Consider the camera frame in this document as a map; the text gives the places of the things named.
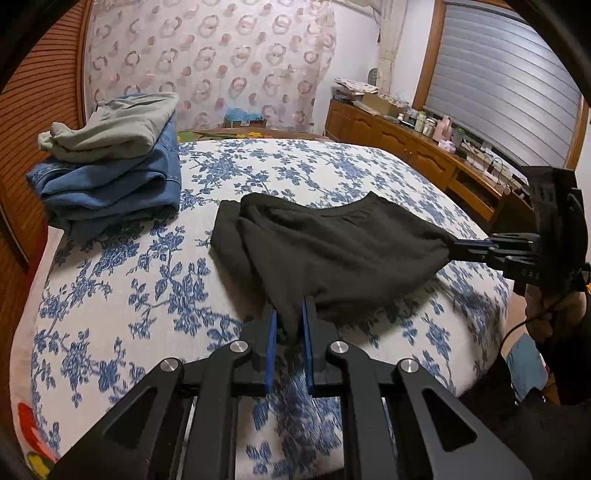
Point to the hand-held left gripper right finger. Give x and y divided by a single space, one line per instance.
308 350

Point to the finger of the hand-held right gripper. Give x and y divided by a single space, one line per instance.
485 258
498 244

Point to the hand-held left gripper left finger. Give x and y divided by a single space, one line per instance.
271 341

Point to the black pants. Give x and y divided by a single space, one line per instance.
346 249

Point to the folded grey pants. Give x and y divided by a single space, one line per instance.
115 124

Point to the person's right hand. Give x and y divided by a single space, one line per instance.
554 316

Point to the pink tissue box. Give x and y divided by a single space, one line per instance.
446 145

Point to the light blue cloth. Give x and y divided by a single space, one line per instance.
526 369

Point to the pink bottle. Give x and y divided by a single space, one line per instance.
444 128

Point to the row of small bottles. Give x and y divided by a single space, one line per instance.
421 123

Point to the blue floral white cloth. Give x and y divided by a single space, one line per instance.
138 286

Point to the long wooden cabinet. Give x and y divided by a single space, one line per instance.
392 138

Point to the grey window blind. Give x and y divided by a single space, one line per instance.
503 74

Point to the open cardboard box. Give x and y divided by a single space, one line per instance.
381 104

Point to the colourful floral bed blanket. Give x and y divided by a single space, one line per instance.
258 134

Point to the pile of printed papers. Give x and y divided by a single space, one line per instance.
353 87

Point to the folded blue jeans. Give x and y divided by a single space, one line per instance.
115 189

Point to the blue plastic bag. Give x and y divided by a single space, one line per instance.
244 115

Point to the beige lace curtain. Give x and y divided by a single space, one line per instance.
391 41

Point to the sheer curtain with circle print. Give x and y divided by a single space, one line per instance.
207 60

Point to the brown slatted wooden wardrobe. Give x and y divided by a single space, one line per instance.
37 106

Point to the wooden window frame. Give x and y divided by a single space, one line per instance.
427 55

